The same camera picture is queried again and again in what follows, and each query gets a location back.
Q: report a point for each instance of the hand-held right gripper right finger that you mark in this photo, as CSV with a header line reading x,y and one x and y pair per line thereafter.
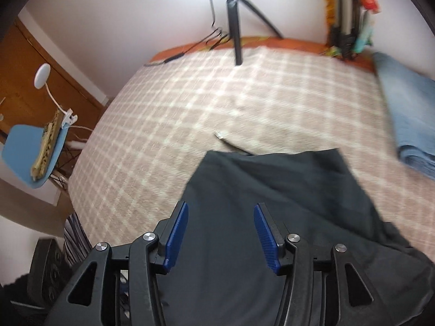
x,y
266,237

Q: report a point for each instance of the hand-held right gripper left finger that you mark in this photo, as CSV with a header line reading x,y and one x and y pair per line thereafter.
x,y
176,234

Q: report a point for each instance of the dark grey pants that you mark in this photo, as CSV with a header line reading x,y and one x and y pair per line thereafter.
x,y
238,183

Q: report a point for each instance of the grey striped fuzzy cloth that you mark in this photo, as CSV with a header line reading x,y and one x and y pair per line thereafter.
x,y
76,241

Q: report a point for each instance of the beige checked blanket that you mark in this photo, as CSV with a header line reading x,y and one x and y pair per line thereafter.
x,y
170,108

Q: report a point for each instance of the white power strip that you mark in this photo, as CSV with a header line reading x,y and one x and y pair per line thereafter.
x,y
74,144

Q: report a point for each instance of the black ribbed appliance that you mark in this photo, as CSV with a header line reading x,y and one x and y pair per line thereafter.
x,y
44,271

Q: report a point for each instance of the leopard print cloth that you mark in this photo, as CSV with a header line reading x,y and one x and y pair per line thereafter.
x,y
46,146

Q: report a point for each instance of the blue chair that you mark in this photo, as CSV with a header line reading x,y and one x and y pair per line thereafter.
x,y
20,149

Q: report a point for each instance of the folded blue jeans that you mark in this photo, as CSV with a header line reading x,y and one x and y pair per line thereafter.
x,y
407,108

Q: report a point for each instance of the orange bedsheet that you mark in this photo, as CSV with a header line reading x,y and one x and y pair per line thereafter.
x,y
272,42

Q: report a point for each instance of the white clip lamp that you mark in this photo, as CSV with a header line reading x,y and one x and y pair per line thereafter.
x,y
42,74

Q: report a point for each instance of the black tripod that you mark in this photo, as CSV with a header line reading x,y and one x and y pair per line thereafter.
x,y
234,23

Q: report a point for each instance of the wooden door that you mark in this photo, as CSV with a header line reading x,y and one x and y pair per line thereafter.
x,y
20,61

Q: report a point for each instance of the colourful folded chair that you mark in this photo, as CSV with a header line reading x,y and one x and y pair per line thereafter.
x,y
343,6

